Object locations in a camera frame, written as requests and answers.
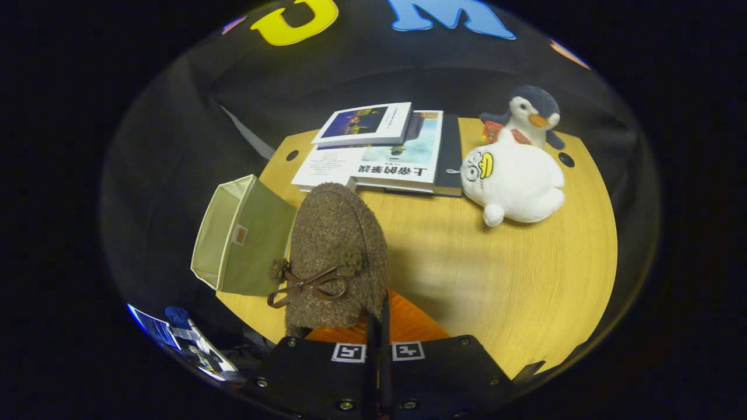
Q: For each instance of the brown fuzzy shoe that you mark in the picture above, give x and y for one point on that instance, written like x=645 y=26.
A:
x=332 y=233

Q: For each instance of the white seal plush toy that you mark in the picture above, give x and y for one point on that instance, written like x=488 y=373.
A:
x=519 y=186

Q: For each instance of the penguin plush toy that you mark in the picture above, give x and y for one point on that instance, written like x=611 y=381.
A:
x=534 y=108

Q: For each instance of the book with sky cover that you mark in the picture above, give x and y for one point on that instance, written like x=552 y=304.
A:
x=408 y=157

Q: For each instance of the green fabric storage box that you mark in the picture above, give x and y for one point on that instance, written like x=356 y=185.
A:
x=257 y=251

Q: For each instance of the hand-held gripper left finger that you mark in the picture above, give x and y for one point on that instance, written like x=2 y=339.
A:
x=309 y=379

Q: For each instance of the blue white printed paper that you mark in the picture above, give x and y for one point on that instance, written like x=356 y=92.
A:
x=187 y=344

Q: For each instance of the black notebook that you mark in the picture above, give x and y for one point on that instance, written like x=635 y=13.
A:
x=450 y=157

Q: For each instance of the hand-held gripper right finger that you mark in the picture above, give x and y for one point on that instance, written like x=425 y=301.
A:
x=449 y=373

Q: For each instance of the book with night photo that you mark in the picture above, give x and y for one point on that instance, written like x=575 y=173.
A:
x=365 y=122

